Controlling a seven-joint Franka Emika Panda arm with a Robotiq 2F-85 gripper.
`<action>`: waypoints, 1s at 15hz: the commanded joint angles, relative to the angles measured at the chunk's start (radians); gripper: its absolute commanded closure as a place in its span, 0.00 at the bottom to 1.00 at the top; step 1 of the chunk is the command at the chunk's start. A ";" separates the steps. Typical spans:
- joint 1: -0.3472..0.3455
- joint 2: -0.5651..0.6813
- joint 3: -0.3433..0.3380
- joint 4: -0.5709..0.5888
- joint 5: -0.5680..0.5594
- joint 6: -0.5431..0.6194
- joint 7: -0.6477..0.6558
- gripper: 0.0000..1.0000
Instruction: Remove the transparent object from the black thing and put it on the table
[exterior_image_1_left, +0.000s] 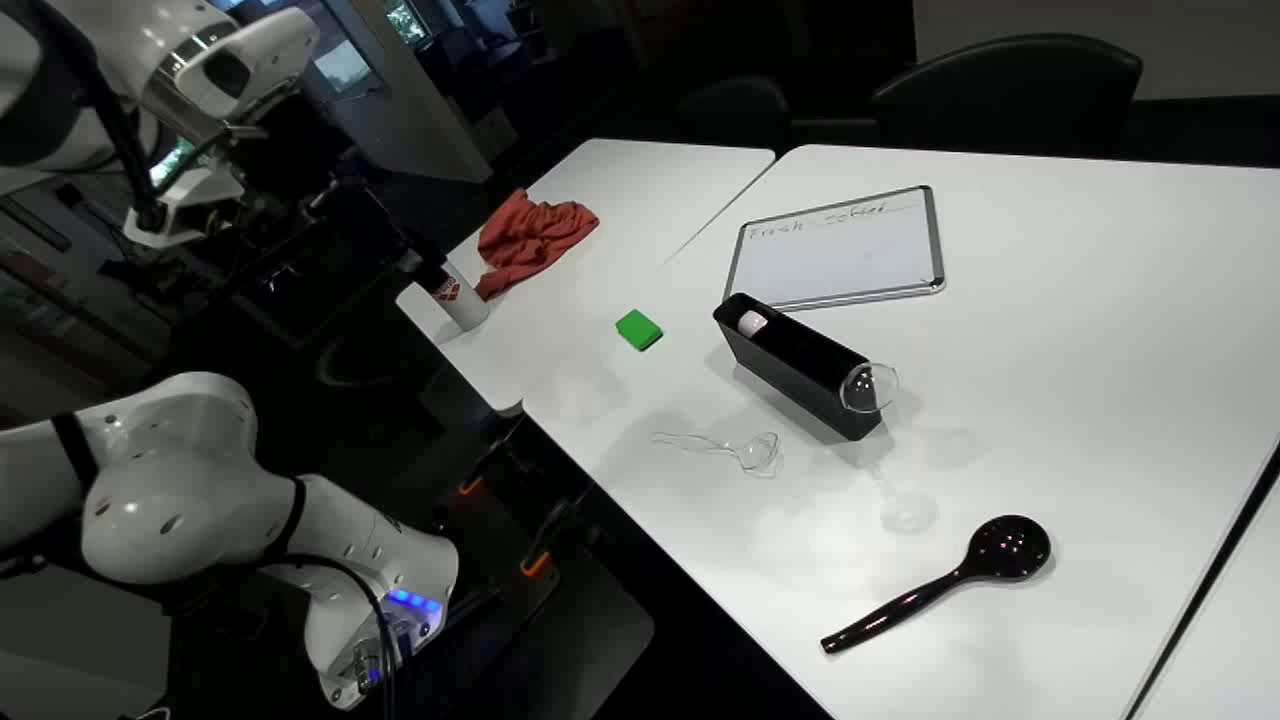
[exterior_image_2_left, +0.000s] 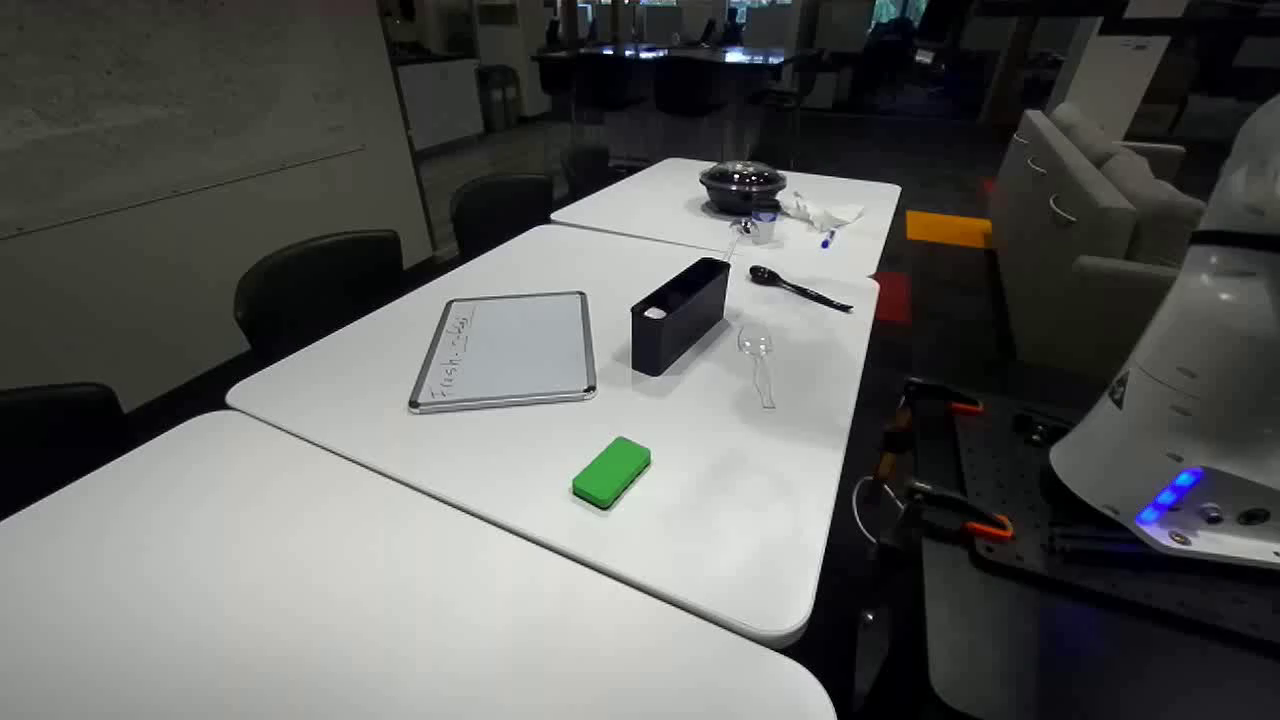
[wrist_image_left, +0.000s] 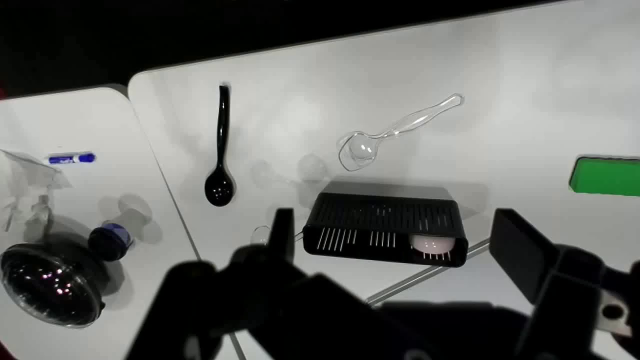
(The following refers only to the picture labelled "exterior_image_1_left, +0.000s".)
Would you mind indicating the red crumpled cloth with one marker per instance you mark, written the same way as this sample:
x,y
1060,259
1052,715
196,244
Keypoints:
x,y
535,237

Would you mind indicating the small transparent round cup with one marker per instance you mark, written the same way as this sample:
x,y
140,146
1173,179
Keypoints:
x,y
908,509

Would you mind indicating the white partition panel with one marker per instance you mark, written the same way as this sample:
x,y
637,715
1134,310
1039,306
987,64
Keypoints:
x,y
401,101

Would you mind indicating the small black chair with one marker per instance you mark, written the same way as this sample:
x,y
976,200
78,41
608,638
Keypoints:
x,y
735,111

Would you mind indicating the white cup with red print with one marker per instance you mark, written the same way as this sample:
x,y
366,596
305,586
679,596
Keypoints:
x,y
464,300

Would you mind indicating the green block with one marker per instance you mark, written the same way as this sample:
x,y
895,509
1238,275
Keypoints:
x,y
637,329

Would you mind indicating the small white object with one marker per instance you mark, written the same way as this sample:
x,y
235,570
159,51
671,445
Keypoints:
x,y
753,322

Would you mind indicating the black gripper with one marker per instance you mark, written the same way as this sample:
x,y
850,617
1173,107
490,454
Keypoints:
x,y
272,155

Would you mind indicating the large black chair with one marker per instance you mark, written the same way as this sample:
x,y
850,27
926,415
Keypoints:
x,y
1004,80

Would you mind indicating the small framed whiteboard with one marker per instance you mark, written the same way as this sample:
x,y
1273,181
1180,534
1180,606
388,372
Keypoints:
x,y
839,250

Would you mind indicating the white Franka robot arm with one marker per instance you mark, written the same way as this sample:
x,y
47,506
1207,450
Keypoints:
x,y
175,495

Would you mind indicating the black perforated ladle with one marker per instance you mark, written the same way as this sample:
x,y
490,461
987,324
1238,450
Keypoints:
x,y
1008,545

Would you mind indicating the black rectangular box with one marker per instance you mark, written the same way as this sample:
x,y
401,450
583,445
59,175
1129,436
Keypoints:
x,y
799,361

